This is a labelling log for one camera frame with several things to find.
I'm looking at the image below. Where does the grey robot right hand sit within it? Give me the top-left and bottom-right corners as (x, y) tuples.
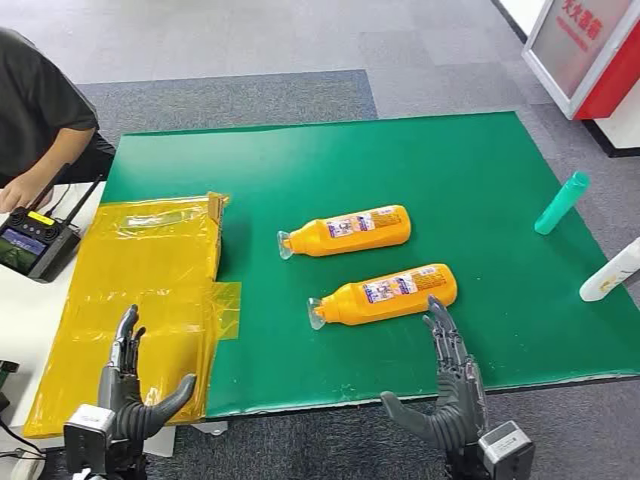
(380, 296), (489, 465)

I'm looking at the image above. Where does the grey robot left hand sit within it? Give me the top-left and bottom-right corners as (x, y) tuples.
(97, 304), (198, 458)

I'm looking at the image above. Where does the orange bottle clear cap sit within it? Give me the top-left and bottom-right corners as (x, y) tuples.
(306, 263), (458, 331)
(276, 204), (412, 261)

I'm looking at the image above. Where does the white plastic bottle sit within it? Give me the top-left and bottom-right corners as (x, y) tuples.
(579, 237), (640, 303)

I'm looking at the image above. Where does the teal plastic bottle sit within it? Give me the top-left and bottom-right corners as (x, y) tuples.
(534, 171), (592, 236)

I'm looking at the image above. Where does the yellow film wrapped package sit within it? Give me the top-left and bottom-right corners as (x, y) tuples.
(22, 192), (242, 440)

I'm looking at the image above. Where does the black device at table edge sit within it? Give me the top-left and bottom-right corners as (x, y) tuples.
(0, 360), (20, 413)

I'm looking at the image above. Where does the black remote controller with antennas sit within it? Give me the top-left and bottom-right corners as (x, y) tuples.
(0, 165), (103, 285)

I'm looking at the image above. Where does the person's hand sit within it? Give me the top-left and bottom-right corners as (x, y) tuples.
(0, 173), (48, 215)

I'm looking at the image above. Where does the green table mat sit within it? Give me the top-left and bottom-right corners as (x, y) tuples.
(101, 111), (640, 420)

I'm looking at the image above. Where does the person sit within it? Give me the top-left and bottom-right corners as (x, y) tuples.
(0, 27), (117, 215)

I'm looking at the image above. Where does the white platform black base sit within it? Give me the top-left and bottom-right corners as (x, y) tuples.
(582, 80), (640, 159)

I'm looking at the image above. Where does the red white display stand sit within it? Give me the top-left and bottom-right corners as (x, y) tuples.
(521, 0), (640, 122)

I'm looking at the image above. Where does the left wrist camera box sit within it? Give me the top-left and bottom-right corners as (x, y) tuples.
(63, 405), (116, 476)

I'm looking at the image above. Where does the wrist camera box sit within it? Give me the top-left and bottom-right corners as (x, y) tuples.
(477, 421), (536, 480)
(63, 405), (116, 476)

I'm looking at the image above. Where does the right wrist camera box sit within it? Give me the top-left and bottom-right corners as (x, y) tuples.
(477, 421), (536, 480)

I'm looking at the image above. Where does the white table bracket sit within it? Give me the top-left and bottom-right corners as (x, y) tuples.
(192, 421), (229, 438)

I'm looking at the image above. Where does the black cable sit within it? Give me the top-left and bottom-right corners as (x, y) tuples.
(0, 417), (47, 462)

